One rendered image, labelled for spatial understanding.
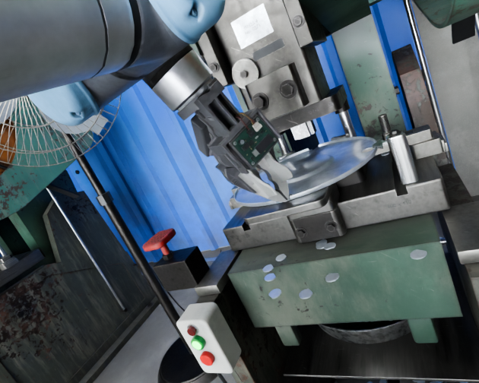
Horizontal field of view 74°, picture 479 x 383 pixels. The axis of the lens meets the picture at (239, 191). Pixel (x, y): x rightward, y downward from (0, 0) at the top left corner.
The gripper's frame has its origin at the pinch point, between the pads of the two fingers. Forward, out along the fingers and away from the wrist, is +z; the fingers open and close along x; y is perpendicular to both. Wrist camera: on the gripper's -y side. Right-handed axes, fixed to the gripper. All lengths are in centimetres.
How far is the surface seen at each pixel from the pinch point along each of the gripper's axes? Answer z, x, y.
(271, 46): -16.4, 21.4, -10.5
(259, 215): -0.1, -4.8, -0.1
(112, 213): -7, -29, -89
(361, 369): 47.3, -11.2, -7.4
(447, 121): 76, 111, -68
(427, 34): 35, 126, -67
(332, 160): 5.7, 13.3, -4.2
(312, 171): 3.6, 8.5, -3.6
